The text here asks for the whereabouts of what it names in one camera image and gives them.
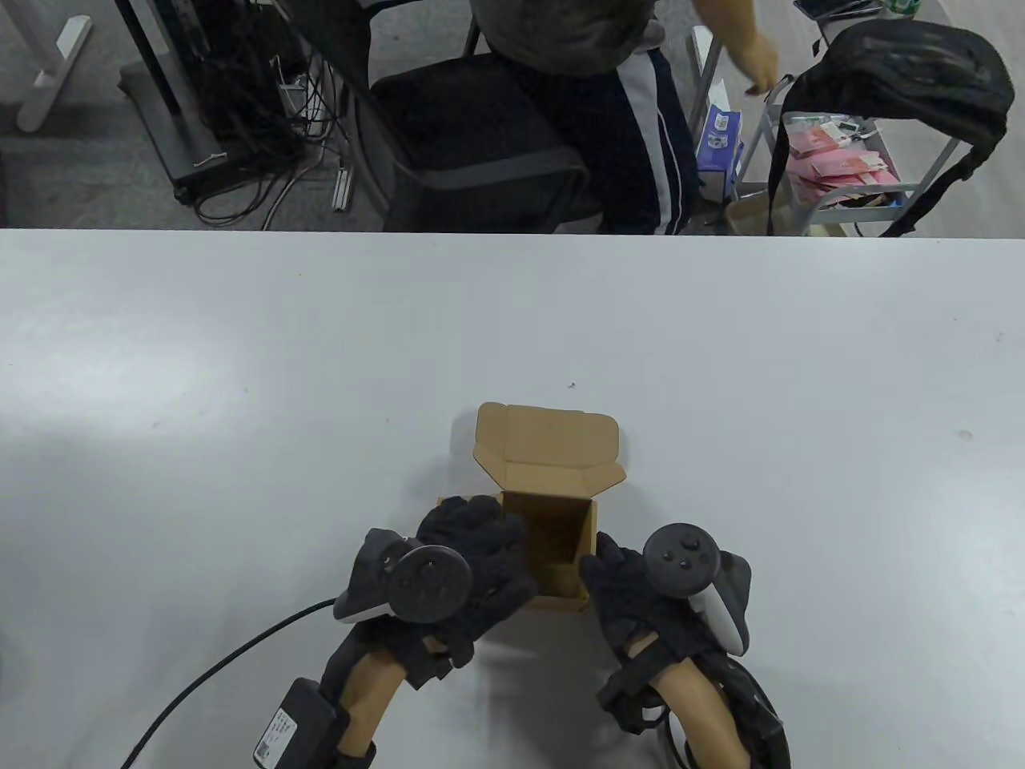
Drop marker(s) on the person's left hand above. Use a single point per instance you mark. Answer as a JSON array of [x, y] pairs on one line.
[[488, 553]]

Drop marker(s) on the person's right hand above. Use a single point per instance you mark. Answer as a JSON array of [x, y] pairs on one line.
[[625, 601]]

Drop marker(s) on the small brown cardboard mailer box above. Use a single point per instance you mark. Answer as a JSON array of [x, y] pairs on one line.
[[544, 448]]

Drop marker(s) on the person's right forearm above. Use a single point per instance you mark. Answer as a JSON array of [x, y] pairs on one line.
[[697, 705]]

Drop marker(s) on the person's left forearm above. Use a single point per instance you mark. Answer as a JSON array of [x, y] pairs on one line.
[[372, 697]]

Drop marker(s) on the beige cardboard box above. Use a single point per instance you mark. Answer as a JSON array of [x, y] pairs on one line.
[[749, 218]]

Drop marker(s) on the black left hand controller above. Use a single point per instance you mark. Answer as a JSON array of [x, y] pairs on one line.
[[428, 585]]

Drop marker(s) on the black hand controller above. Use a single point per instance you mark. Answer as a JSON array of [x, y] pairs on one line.
[[681, 557], [428, 585]]

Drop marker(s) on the black right hand controller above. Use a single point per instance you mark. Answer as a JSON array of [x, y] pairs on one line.
[[681, 557]]

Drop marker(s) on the black office chair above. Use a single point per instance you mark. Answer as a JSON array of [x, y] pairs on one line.
[[464, 128]]

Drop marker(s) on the grey metal cart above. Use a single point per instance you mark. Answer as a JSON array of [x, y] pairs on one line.
[[825, 210]]

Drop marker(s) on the blue and white carton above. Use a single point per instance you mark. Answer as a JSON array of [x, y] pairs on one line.
[[717, 148]]

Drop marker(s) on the pile of pink packets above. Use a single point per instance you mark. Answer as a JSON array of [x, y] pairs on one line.
[[833, 164]]

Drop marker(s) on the grey metal floor stand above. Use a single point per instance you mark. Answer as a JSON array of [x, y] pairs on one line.
[[172, 136]]

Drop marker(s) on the white and grey desk leg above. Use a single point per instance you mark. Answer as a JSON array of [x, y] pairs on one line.
[[701, 48]]

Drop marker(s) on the black backpack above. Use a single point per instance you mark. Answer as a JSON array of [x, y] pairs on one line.
[[897, 72]]

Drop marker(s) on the dark flat device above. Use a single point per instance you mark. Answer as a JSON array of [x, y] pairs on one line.
[[837, 6]]

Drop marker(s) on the white desk foot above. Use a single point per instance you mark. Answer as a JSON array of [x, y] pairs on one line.
[[48, 88]]

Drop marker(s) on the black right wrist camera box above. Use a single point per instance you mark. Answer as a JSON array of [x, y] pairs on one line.
[[765, 721]]

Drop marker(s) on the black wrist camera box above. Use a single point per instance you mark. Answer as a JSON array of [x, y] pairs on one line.
[[296, 725], [765, 721]]

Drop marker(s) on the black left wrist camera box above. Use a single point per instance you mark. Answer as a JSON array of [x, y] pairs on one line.
[[296, 725]]

